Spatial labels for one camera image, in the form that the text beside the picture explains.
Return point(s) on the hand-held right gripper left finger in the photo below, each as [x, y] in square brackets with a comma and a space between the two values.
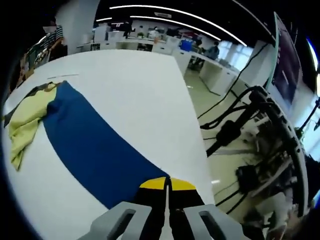
[120, 222]

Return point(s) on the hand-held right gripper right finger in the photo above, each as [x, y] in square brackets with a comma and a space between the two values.
[212, 222]

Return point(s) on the yellow blue grey garment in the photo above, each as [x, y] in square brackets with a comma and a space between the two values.
[87, 140]

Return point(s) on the row of white cabinets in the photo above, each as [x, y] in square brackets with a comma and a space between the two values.
[217, 72]

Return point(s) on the large display screen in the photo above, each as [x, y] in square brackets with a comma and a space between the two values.
[287, 62]

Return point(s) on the blue storage box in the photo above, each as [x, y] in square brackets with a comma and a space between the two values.
[186, 45]

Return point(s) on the brown cardboard box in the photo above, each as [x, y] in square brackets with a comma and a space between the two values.
[26, 70]

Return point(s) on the tall white storage box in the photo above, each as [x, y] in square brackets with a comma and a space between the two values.
[102, 33]

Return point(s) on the ceiling light strips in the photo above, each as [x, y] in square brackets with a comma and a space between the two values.
[125, 6]

